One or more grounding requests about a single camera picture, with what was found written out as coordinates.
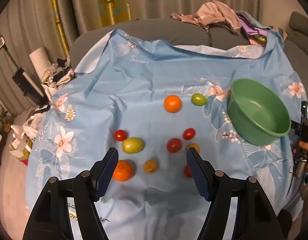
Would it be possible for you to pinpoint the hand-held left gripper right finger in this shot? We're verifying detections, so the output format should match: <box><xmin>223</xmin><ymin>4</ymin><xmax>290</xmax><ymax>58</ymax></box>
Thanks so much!
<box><xmin>186</xmin><ymin>147</ymin><xmax>286</xmax><ymax>240</ymax></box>

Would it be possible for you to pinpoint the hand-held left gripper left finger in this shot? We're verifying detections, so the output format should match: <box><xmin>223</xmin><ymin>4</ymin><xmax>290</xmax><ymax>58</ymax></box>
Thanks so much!
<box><xmin>24</xmin><ymin>147</ymin><xmax>119</xmax><ymax>240</ymax></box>

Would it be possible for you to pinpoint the ridged orange mandarin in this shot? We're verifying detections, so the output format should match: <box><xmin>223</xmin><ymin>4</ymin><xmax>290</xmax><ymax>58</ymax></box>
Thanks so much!
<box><xmin>113</xmin><ymin>160</ymin><xmax>134</xmax><ymax>182</ymax></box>

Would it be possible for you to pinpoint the large red tomato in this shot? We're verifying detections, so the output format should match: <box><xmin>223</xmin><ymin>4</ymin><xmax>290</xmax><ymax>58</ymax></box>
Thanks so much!
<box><xmin>166</xmin><ymin>138</ymin><xmax>183</xmax><ymax>153</ymax></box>

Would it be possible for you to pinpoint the large green-yellow tomato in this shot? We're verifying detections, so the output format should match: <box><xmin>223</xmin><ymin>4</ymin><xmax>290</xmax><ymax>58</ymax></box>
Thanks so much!
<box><xmin>122</xmin><ymin>137</ymin><xmax>145</xmax><ymax>154</ymax></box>

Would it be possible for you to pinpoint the orange-yellow tomato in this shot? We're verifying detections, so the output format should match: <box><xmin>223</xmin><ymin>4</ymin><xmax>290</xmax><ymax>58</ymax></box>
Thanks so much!
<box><xmin>143</xmin><ymin>159</ymin><xmax>159</xmax><ymax>174</ymax></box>

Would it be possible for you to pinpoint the green plastic bowl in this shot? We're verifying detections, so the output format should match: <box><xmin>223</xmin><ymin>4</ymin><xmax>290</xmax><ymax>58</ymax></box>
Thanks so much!
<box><xmin>226</xmin><ymin>78</ymin><xmax>292</xmax><ymax>147</ymax></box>

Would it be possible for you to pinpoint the small green tomato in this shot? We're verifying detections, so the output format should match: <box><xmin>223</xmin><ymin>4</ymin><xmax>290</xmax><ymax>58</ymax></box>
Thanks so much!
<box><xmin>191</xmin><ymin>93</ymin><xmax>208</xmax><ymax>106</ymax></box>

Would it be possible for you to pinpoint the round orange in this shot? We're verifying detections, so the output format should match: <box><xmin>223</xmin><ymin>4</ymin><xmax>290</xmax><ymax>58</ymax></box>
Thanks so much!
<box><xmin>163</xmin><ymin>95</ymin><xmax>182</xmax><ymax>113</ymax></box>

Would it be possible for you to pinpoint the pile of white plastic bags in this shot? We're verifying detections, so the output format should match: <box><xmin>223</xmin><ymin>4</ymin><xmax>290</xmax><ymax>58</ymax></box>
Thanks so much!
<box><xmin>9</xmin><ymin>112</ymin><xmax>44</xmax><ymax>159</ymax></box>

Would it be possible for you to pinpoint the blue floral bed sheet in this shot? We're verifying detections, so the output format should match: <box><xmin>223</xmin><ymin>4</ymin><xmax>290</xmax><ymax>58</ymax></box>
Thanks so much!
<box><xmin>26</xmin><ymin>29</ymin><xmax>307</xmax><ymax>240</ymax></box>

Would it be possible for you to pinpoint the purple cloth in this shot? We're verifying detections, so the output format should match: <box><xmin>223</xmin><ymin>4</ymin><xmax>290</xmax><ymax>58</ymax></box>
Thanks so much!
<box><xmin>238</xmin><ymin>11</ymin><xmax>273</xmax><ymax>46</ymax></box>

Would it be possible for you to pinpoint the black and white clutter pile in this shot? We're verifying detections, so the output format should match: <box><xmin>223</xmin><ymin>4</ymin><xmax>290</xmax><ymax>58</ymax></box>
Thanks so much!
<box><xmin>41</xmin><ymin>58</ymin><xmax>77</xmax><ymax>89</ymax></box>

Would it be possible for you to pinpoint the black floor appliance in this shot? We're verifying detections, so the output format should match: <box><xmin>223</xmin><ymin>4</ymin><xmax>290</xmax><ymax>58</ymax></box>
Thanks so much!
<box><xmin>12</xmin><ymin>67</ymin><xmax>48</xmax><ymax>105</ymax></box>

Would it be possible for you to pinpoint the white paper roll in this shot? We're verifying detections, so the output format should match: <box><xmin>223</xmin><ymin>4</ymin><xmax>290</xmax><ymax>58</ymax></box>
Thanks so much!
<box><xmin>29</xmin><ymin>47</ymin><xmax>51</xmax><ymax>77</ymax></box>

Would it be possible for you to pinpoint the grey sofa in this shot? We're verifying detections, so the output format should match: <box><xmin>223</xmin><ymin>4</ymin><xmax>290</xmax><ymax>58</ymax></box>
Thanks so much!
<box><xmin>69</xmin><ymin>11</ymin><xmax>308</xmax><ymax>80</ymax></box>

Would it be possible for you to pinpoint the pink crumpled cloth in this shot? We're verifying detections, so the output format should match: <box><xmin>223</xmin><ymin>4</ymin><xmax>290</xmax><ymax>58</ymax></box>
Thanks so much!
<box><xmin>170</xmin><ymin>1</ymin><xmax>242</xmax><ymax>34</ymax></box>

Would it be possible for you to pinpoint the yellow patterned curtain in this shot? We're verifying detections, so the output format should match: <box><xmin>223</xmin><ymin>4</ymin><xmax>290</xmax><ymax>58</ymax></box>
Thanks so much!
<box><xmin>94</xmin><ymin>0</ymin><xmax>132</xmax><ymax>28</ymax></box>

